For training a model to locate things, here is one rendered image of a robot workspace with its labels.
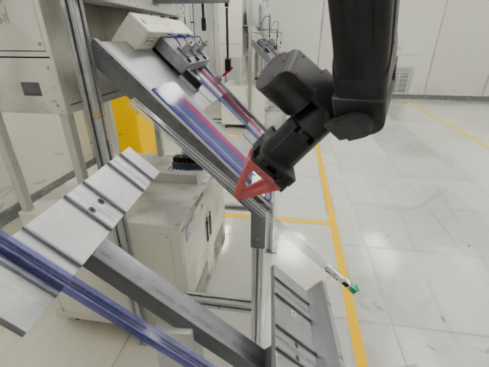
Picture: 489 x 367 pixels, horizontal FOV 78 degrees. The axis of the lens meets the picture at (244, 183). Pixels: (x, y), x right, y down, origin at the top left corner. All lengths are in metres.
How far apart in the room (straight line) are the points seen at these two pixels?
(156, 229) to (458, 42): 7.68
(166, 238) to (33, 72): 0.66
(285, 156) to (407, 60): 7.49
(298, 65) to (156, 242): 0.92
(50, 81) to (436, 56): 7.62
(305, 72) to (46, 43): 0.85
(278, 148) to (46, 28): 0.82
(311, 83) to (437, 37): 7.67
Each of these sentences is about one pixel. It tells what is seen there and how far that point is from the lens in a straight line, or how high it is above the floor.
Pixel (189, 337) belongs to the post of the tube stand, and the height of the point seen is 0.81.
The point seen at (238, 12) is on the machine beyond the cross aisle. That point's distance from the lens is 4.47.
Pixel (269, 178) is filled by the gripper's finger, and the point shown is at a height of 1.03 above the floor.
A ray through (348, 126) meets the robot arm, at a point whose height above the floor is 1.12.
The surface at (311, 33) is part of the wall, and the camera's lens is 7.49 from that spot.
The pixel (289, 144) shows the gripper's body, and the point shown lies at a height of 1.08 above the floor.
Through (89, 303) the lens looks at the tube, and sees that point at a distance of 0.35.
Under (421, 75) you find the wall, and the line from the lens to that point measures 8.02.
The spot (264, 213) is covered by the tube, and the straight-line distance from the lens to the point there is 0.50.
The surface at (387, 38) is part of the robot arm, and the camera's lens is 0.32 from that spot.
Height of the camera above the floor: 1.21
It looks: 26 degrees down
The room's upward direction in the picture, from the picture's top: straight up
